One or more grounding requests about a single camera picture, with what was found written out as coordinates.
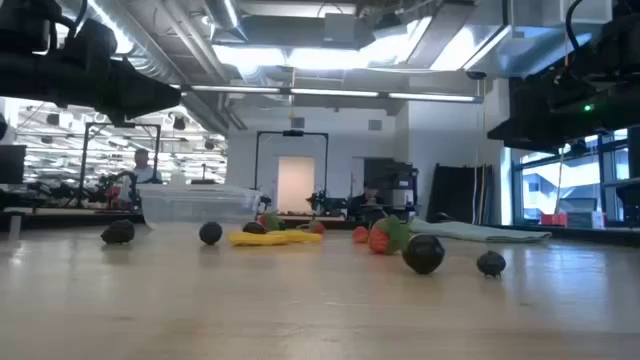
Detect person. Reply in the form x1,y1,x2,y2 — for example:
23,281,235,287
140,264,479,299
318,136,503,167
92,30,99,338
348,182,386,221
119,148,164,185

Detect yellow hanging cable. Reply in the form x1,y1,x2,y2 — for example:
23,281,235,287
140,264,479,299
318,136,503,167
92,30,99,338
553,47,570,216

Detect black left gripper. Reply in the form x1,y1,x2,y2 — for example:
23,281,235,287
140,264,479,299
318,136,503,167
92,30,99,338
29,55,182,126

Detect black curtain panel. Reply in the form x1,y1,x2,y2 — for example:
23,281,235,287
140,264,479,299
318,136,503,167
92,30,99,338
427,163,495,226

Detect clear plastic tupperware container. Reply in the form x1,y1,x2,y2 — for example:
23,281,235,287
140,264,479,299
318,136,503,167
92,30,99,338
137,183,262,225

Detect red box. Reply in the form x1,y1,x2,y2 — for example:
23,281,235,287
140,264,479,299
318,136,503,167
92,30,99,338
538,212,569,227

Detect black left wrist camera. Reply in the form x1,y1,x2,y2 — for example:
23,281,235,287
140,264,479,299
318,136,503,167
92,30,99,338
62,19,119,65

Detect black stand pole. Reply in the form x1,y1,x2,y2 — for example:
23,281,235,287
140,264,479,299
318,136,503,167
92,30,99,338
627,124,640,229

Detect white door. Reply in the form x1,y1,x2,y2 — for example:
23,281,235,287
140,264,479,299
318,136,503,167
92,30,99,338
276,155,317,215

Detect black background robot arms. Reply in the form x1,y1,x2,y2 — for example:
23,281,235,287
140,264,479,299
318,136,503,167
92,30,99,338
27,169,139,209

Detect large window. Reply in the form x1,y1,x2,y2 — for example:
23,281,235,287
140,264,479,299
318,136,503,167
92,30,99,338
512,128,630,226

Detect grey ceiling box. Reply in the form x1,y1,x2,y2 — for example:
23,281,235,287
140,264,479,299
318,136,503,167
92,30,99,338
323,12,358,45

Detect shiny silver round duct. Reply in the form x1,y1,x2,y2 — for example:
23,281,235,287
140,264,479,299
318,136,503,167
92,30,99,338
202,0,250,44

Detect large red toy strawberry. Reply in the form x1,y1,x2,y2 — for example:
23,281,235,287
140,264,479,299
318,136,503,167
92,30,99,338
368,214,411,256

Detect black metal frame rig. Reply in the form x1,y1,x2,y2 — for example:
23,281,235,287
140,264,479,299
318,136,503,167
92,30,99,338
254,130,330,216
77,122,162,209

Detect grey white box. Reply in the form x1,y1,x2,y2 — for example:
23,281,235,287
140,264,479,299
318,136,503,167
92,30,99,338
567,210,606,229

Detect teal folded cloth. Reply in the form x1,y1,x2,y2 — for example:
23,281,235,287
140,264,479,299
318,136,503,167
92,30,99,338
407,217,553,244

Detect large dark round toy fruit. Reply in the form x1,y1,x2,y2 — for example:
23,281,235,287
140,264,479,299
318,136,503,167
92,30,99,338
401,233,446,276

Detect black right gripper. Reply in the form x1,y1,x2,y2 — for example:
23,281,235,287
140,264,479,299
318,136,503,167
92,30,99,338
487,64,640,154

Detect short grey post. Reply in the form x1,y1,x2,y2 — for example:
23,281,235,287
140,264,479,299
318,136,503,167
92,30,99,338
8,211,24,241

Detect small dark toy blueberry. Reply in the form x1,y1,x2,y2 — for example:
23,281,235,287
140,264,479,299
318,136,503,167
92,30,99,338
475,250,507,279

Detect dark round toy blueberry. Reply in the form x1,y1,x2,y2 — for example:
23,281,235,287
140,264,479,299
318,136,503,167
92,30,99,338
198,221,224,246

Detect black monitor screen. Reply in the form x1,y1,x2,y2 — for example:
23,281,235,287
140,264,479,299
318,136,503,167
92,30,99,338
0,144,27,185

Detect long ceiling light bar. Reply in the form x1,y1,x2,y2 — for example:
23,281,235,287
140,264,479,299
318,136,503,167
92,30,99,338
169,83,485,105

